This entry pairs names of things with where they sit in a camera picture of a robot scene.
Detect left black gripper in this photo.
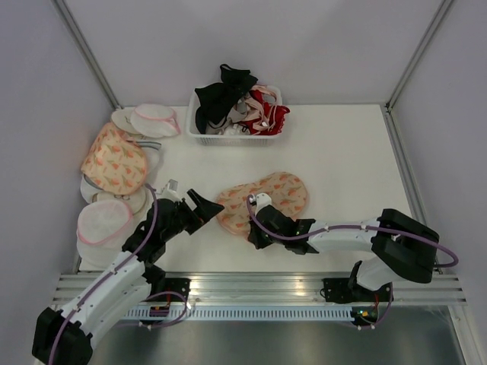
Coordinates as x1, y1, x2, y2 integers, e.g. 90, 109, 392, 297
162, 189, 224, 242

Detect tulip print mesh laundry bag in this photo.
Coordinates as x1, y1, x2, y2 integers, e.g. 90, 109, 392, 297
216, 172, 309, 237

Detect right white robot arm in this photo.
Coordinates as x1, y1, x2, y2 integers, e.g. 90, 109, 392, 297
248, 205, 439, 303

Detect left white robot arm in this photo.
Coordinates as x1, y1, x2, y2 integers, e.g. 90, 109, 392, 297
31, 185, 224, 364

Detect white grey-trim laundry bag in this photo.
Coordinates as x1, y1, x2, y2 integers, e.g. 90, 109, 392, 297
133, 139, 163, 179

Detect large white pink-trim mesh bag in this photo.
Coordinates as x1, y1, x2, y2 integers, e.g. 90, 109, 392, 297
76, 200, 135, 268

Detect red bra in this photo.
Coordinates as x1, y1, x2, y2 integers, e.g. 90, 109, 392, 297
250, 85, 290, 136

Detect black bra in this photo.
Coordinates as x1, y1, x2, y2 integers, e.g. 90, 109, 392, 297
195, 64, 258, 134

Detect cream laundry bag with glasses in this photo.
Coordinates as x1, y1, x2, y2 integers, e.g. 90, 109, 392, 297
80, 175, 147, 214

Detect beige pink bra in basket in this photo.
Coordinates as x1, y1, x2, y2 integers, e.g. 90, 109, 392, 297
228, 87, 258, 135

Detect cream embroidered laundry bag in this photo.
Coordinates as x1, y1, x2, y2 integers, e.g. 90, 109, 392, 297
110, 107, 142, 136

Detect white plastic basket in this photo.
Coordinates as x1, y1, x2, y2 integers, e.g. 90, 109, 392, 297
185, 91, 284, 147

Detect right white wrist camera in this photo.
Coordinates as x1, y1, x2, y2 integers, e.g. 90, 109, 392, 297
254, 193, 272, 210

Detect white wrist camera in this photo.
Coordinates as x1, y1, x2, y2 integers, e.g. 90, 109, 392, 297
254, 193, 272, 210
161, 179, 180, 202

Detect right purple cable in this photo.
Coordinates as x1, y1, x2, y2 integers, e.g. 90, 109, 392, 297
246, 194, 460, 269

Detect purple cable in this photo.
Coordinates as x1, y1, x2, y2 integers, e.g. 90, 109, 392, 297
47, 184, 187, 365
246, 194, 460, 269

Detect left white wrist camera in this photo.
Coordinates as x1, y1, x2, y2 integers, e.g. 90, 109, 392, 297
161, 179, 180, 202

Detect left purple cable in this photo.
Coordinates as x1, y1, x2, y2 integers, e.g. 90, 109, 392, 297
47, 184, 187, 365

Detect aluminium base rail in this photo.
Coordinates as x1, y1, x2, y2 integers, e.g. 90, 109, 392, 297
51, 270, 467, 307

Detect white slotted cable duct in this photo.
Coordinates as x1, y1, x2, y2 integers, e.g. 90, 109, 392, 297
122, 305, 353, 322

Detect left aluminium frame post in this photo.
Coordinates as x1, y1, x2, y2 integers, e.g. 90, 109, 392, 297
52, 0, 121, 110

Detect aluminium frame post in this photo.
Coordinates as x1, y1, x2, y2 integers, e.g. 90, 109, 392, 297
384, 0, 456, 114
52, 0, 121, 110

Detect right aluminium frame post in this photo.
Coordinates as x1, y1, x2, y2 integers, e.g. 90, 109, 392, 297
384, 0, 456, 114

